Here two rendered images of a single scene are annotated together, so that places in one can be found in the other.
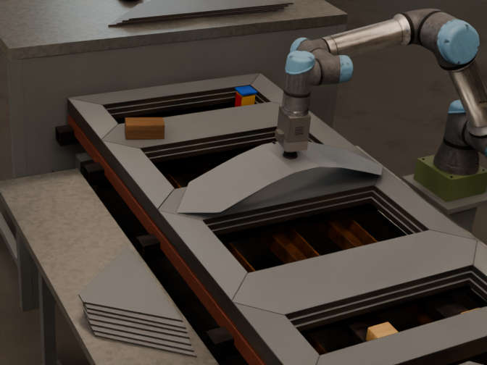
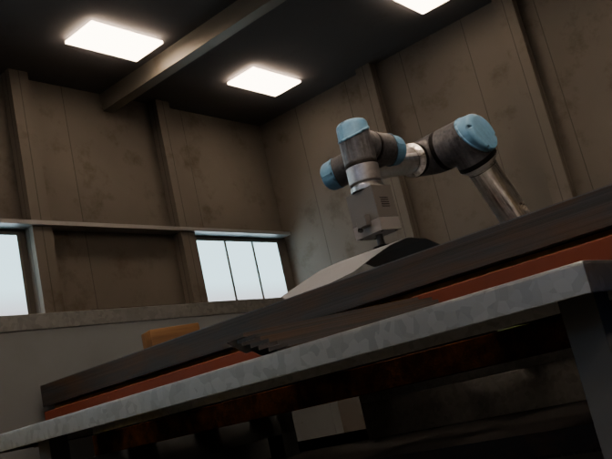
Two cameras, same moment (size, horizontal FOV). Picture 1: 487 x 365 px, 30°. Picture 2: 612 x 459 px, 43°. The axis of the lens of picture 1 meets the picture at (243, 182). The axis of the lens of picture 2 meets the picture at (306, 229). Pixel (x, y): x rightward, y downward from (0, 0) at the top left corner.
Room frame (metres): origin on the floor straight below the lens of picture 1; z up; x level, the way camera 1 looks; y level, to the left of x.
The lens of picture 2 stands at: (0.76, 0.63, 0.68)
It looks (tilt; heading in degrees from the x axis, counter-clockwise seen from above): 12 degrees up; 339
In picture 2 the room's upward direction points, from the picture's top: 13 degrees counter-clockwise
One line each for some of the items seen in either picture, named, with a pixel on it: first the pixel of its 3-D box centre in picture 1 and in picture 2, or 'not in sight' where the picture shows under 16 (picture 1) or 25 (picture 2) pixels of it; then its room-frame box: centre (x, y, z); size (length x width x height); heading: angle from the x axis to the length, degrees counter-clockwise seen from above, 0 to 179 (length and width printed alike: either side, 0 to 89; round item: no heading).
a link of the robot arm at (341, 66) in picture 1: (327, 68); (377, 151); (2.36, -0.21, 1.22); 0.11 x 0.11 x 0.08; 28
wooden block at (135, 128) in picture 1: (144, 128); (171, 339); (2.55, 0.32, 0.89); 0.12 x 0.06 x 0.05; 103
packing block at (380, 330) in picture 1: (383, 337); not in sight; (1.73, -0.36, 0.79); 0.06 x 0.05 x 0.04; 120
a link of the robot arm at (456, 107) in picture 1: (466, 120); not in sight; (2.74, -0.71, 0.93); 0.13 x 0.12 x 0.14; 28
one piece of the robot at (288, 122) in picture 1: (289, 125); (368, 210); (2.30, -0.11, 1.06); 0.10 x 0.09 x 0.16; 111
